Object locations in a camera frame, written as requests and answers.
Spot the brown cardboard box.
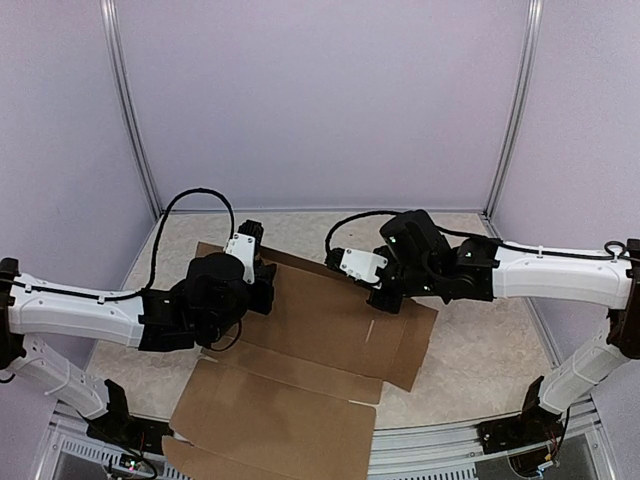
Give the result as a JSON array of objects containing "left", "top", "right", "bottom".
[{"left": 162, "top": 248, "right": 437, "bottom": 479}]

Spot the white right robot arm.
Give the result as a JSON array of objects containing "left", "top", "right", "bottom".
[{"left": 342, "top": 210, "right": 639, "bottom": 444}]

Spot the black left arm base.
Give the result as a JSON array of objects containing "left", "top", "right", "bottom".
[{"left": 84, "top": 379, "right": 174, "bottom": 455}]

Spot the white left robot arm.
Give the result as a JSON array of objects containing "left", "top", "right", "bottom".
[{"left": 1, "top": 252, "right": 276, "bottom": 445}]

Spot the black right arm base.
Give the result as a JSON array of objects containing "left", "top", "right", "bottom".
[{"left": 476, "top": 376, "right": 564, "bottom": 455}]

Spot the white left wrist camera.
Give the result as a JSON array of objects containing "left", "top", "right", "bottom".
[{"left": 224, "top": 220, "right": 264, "bottom": 284}]

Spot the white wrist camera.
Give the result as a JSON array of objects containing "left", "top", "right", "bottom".
[
  {"left": 325, "top": 248, "right": 388, "bottom": 289},
  {"left": 224, "top": 220, "right": 264, "bottom": 284}
]

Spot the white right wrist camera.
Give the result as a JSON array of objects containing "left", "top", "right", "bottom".
[{"left": 325, "top": 248, "right": 388, "bottom": 289}]

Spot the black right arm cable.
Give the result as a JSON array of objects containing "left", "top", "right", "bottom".
[{"left": 323, "top": 209, "right": 631, "bottom": 271}]

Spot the front aluminium frame rail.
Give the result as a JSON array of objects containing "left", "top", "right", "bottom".
[{"left": 29, "top": 397, "right": 621, "bottom": 480}]

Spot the left aluminium frame post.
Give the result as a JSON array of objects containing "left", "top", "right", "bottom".
[{"left": 99, "top": 0, "right": 163, "bottom": 220}]

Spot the aluminium frame post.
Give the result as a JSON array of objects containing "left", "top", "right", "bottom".
[
  {"left": 99, "top": 0, "right": 163, "bottom": 220},
  {"left": 483, "top": 0, "right": 544, "bottom": 221}
]

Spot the right aluminium frame post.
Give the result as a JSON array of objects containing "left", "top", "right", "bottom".
[{"left": 483, "top": 0, "right": 544, "bottom": 221}]

